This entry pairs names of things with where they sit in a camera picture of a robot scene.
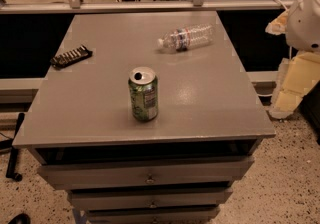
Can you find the black stand leg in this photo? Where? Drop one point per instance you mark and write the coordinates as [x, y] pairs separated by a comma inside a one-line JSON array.
[[11, 173]]

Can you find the bottom grey drawer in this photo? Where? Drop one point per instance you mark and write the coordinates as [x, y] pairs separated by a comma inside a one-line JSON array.
[[153, 216]]

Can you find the grey drawer cabinet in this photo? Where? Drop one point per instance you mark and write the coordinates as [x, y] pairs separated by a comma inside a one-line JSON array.
[[155, 127]]

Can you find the top grey drawer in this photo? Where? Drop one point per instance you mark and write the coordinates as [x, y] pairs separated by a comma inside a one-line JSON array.
[[145, 173]]

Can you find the middle grey drawer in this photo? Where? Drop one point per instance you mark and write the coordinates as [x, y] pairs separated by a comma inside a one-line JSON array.
[[150, 199]]

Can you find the green soda can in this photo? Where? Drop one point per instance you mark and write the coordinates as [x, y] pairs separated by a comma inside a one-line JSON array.
[[143, 88]]

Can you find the black chip bag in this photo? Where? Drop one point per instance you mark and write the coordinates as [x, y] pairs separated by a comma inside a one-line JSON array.
[[71, 57]]

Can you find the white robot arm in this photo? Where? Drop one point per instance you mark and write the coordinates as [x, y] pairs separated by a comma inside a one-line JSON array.
[[303, 25]]

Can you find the grey drawer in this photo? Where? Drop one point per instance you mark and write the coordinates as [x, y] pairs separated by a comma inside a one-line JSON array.
[[153, 216], [150, 199], [145, 173]]

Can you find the clear plastic water bottle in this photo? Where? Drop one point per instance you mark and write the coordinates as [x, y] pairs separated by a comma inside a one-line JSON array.
[[188, 37]]

